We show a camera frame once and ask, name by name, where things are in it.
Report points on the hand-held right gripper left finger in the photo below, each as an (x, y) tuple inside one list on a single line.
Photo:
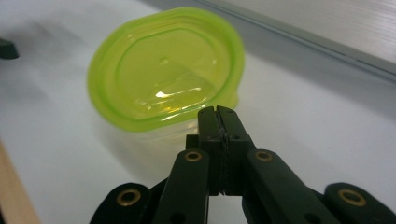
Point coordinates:
[(209, 137)]

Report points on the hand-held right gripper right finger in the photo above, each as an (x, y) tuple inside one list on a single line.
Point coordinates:
[(236, 137)]

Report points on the pale grey table mat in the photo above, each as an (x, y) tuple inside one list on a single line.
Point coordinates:
[(311, 124)]

